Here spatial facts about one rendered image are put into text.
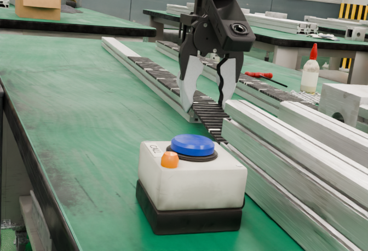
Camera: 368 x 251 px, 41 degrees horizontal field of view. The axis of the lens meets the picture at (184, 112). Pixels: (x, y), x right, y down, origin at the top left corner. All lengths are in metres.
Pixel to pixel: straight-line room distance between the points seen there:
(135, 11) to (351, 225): 11.79
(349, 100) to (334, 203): 0.32
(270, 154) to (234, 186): 0.07
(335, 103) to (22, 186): 1.36
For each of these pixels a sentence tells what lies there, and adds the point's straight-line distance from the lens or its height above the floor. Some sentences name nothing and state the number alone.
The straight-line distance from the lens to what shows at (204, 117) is 0.73.
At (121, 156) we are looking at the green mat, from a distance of 0.61.
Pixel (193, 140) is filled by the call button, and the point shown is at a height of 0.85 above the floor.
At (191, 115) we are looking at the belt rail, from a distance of 0.80.
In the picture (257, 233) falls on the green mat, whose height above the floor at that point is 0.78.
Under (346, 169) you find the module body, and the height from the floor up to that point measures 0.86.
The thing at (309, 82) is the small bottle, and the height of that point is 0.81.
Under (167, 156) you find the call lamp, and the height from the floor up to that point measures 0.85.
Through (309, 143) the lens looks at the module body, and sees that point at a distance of 0.44.
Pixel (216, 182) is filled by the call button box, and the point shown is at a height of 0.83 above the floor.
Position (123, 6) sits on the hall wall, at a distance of 12.00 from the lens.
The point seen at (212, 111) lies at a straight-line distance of 0.76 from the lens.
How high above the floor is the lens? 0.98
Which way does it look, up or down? 14 degrees down
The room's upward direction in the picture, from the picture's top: 6 degrees clockwise
